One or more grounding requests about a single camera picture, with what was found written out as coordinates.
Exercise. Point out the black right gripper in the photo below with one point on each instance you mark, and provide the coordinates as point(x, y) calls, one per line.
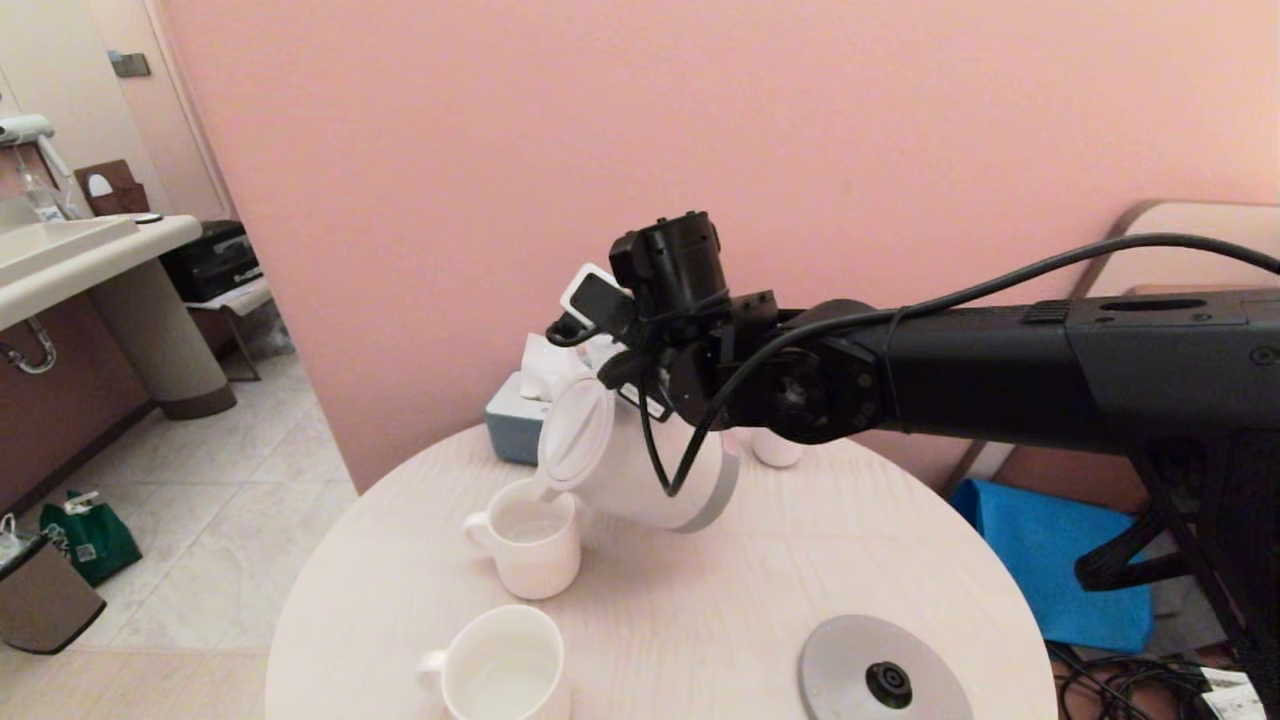
point(640, 370)

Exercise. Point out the white electric kettle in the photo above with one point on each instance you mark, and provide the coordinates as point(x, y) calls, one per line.
point(620, 480)

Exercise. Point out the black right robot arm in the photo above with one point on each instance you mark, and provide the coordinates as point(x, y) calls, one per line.
point(1000, 370)

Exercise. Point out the clear plastic container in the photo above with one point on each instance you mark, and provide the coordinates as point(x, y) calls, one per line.
point(44, 203)

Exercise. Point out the white tissue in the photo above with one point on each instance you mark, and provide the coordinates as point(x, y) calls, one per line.
point(545, 365)

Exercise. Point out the grey-blue tissue box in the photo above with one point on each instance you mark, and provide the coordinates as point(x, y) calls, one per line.
point(515, 430)

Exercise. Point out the white ribbed mug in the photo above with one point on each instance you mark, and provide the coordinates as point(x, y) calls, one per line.
point(535, 560)

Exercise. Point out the white smooth mug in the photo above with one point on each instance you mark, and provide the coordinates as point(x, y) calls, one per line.
point(500, 665)

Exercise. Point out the grey round kettle base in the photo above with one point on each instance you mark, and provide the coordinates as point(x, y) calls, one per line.
point(860, 650)

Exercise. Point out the luggage rack stool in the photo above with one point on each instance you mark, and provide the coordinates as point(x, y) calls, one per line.
point(240, 303)

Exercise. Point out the beige door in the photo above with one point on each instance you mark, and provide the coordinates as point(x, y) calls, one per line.
point(185, 128)

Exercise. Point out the brown tissue holder box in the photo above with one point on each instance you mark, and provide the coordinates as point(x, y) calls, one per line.
point(125, 195)

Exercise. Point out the green shopping bag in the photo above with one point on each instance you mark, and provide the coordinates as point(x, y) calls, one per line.
point(95, 543)

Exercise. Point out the cream sink counter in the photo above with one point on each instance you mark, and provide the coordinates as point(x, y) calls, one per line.
point(70, 260)

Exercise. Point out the grey metal door plate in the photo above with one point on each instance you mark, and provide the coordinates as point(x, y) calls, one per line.
point(133, 65)

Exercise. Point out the chrome drain pipe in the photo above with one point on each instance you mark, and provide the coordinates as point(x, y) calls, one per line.
point(42, 350)

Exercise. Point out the grey cushion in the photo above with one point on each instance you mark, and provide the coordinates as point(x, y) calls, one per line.
point(1195, 625)

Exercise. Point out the brown waste bin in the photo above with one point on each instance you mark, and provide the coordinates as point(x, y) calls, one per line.
point(45, 603)

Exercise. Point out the white hair dryer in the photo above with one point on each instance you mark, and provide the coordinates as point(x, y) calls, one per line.
point(28, 128)

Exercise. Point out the white printed paper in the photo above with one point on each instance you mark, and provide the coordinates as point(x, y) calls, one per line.
point(1225, 695)

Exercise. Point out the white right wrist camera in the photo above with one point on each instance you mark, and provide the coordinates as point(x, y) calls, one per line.
point(598, 298)

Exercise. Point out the cream sink pedestal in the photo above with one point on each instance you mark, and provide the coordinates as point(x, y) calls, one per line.
point(165, 343)

